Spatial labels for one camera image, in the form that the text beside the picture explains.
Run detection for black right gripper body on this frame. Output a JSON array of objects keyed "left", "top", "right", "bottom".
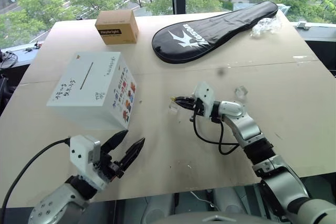
[{"left": 192, "top": 97, "right": 208, "bottom": 118}]

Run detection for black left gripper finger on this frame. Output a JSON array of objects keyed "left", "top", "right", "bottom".
[
  {"left": 101, "top": 130, "right": 129, "bottom": 157},
  {"left": 119, "top": 137, "right": 146, "bottom": 173}
]

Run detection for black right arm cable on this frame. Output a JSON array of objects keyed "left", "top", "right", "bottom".
[{"left": 189, "top": 108, "right": 241, "bottom": 155}]

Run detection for thin white cable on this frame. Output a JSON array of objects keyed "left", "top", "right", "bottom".
[{"left": 189, "top": 191, "right": 219, "bottom": 210}]

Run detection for clear plastic coin case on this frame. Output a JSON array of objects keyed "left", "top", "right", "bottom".
[
  {"left": 234, "top": 85, "right": 250, "bottom": 102},
  {"left": 167, "top": 102, "right": 181, "bottom": 115}
]

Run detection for small black clips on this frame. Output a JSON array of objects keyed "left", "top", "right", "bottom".
[{"left": 24, "top": 40, "right": 43, "bottom": 54}]

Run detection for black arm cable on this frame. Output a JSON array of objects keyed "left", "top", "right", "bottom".
[
  {"left": 189, "top": 108, "right": 241, "bottom": 155},
  {"left": 0, "top": 138, "right": 72, "bottom": 224}
]

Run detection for crumpled clear plastic wrap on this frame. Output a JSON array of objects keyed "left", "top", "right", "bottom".
[{"left": 249, "top": 17, "right": 283, "bottom": 40}]

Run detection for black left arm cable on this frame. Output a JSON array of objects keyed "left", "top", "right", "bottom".
[{"left": 0, "top": 138, "right": 72, "bottom": 224}]

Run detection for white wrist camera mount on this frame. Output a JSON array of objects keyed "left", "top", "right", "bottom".
[
  {"left": 69, "top": 134, "right": 111, "bottom": 191},
  {"left": 193, "top": 81, "right": 217, "bottom": 119}
]

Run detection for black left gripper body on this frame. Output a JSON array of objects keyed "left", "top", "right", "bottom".
[{"left": 92, "top": 148, "right": 126, "bottom": 183}]

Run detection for grey metal window bracket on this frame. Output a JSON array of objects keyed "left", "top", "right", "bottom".
[{"left": 297, "top": 20, "right": 316, "bottom": 31}]

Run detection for black racket cover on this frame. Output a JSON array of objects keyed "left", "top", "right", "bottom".
[{"left": 151, "top": 1, "right": 279, "bottom": 65}]

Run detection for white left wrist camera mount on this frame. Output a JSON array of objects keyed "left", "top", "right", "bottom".
[{"left": 69, "top": 134, "right": 111, "bottom": 191}]

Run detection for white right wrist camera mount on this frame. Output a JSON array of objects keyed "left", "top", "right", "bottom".
[{"left": 193, "top": 81, "right": 217, "bottom": 119}]

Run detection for grey rounded shape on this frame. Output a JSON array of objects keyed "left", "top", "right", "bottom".
[
  {"left": 141, "top": 194, "right": 175, "bottom": 221},
  {"left": 212, "top": 186, "right": 249, "bottom": 216}
]

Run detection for brown cardboard box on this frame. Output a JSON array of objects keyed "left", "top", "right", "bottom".
[{"left": 94, "top": 9, "right": 140, "bottom": 45}]

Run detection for white box with slot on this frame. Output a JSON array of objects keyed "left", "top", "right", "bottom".
[{"left": 46, "top": 51, "right": 138, "bottom": 131}]

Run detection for black tangled cables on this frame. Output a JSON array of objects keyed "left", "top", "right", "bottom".
[{"left": 0, "top": 49, "right": 18, "bottom": 69}]

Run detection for grey robot torso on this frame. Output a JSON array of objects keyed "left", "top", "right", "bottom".
[{"left": 154, "top": 214, "right": 291, "bottom": 224}]

